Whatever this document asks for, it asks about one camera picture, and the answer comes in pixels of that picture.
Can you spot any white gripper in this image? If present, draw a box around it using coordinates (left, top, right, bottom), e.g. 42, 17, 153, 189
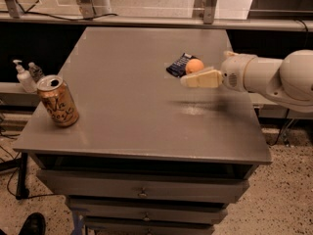
180, 51, 256, 92

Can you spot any orange fruit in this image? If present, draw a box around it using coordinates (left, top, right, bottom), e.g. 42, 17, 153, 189
185, 59, 204, 74

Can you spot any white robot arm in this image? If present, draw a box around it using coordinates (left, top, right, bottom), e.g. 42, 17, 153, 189
181, 50, 313, 113

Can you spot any dark blue rxbar wrapper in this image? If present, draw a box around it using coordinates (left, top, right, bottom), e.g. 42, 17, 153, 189
165, 53, 196, 78

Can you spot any grey drawer cabinet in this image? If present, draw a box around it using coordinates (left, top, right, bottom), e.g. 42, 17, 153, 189
12, 26, 273, 235

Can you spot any top grey drawer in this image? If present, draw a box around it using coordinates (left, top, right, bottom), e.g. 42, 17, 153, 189
37, 169, 249, 204

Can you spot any grey drawer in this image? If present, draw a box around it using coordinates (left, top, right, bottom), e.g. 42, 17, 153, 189
85, 217, 214, 235
37, 169, 249, 204
67, 198, 227, 224

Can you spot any orange lacroix soda can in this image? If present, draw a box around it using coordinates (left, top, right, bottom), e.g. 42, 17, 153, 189
37, 75, 79, 127

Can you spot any small clear water bottle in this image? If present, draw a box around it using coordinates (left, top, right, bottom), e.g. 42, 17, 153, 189
28, 62, 45, 82

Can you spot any middle grey drawer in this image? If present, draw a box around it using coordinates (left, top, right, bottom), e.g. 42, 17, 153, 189
67, 198, 227, 224

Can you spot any white pump sanitizer bottle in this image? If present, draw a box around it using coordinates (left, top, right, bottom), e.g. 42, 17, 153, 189
13, 60, 37, 93

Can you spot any bottom grey drawer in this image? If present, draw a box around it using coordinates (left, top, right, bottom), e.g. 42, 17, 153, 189
85, 217, 214, 235

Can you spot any black metal stand leg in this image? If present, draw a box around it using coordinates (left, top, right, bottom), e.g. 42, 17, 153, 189
16, 153, 29, 200

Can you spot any black shoe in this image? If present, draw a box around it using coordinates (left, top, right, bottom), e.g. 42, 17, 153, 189
19, 212, 46, 235

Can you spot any metal bracket right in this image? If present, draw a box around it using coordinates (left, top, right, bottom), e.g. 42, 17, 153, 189
192, 0, 217, 24

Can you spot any metal bracket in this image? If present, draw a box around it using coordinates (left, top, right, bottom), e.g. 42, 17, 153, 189
79, 0, 94, 19
192, 0, 217, 24

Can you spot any black hanging cable right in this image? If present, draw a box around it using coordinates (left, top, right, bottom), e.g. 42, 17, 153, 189
269, 19, 310, 148

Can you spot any metal bracket left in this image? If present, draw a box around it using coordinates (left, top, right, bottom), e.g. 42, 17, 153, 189
79, 0, 94, 19

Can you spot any black cable on ledge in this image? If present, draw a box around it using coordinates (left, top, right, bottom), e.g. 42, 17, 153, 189
0, 0, 119, 21

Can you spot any black floor cable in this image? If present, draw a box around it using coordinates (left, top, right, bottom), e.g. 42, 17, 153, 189
0, 124, 57, 200

